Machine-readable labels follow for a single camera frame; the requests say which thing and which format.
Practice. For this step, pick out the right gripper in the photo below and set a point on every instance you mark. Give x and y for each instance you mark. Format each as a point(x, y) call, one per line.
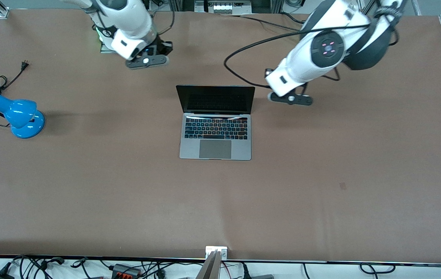
point(163, 47)

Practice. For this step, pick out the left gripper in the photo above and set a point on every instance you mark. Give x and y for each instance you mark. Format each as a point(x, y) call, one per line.
point(266, 70)

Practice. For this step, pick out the silver laptop with black keyboard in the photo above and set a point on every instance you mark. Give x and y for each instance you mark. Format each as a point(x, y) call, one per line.
point(216, 149)

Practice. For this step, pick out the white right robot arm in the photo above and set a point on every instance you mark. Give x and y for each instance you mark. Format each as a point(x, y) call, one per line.
point(135, 15)

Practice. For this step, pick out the grey control box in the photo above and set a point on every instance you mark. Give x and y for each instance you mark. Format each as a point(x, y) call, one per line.
point(222, 7)

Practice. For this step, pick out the blue desk lamp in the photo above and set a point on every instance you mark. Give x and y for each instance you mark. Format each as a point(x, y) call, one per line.
point(21, 116)

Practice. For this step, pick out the black plug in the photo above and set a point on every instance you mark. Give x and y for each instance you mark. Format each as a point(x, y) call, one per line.
point(245, 271)

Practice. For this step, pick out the grey flat box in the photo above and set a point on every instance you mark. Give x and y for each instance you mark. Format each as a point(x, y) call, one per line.
point(263, 276)

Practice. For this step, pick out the black box with orange connectors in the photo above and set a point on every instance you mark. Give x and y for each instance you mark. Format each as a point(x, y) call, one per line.
point(125, 270)

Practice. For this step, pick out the aluminium frame post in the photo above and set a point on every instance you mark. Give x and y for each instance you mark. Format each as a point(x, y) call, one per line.
point(277, 4)
point(179, 4)

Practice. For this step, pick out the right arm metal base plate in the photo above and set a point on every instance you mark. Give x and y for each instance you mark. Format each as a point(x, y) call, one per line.
point(106, 50)

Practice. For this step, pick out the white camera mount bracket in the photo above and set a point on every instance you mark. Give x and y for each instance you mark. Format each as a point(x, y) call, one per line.
point(216, 252)

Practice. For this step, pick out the grey metal mount bar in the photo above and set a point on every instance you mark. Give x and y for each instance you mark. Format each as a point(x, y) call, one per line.
point(210, 269)

